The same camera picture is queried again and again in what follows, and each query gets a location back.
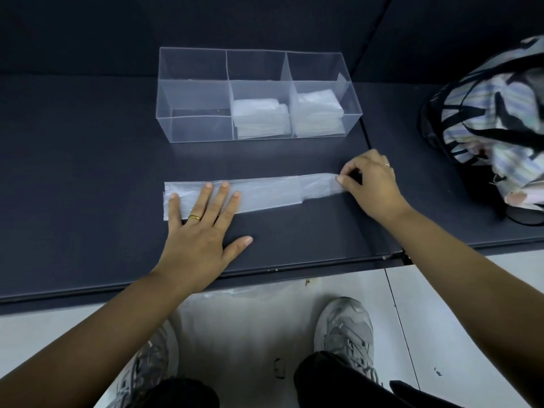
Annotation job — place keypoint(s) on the person's right hand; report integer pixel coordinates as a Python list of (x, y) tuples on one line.
[(376, 191)]

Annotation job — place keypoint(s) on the person's left hand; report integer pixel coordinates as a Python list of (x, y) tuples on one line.
[(195, 254)]

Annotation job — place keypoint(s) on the pile of plastic bags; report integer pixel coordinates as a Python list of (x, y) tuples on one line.
[(238, 335)]

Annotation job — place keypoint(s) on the stack of plastic bags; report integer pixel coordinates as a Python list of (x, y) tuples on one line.
[(318, 114)]

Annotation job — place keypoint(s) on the clear three-compartment plastic box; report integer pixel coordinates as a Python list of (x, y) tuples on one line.
[(191, 101)]

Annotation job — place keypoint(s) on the person's right forearm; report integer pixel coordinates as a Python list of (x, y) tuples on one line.
[(480, 301)]

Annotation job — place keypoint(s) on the person's left forearm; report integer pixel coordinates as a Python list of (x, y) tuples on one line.
[(85, 348)]

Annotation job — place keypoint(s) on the person's left grey shoe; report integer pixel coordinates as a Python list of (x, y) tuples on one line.
[(148, 365)]

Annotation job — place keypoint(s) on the person's grey shoe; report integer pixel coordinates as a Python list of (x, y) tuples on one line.
[(346, 331), (148, 365)]

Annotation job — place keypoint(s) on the person's right grey shoe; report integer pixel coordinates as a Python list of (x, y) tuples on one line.
[(346, 331)]

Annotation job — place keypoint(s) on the black white striped tote bag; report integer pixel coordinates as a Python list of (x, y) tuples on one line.
[(480, 118)]

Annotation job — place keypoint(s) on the black trousers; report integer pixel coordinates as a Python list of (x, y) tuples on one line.
[(331, 382)]

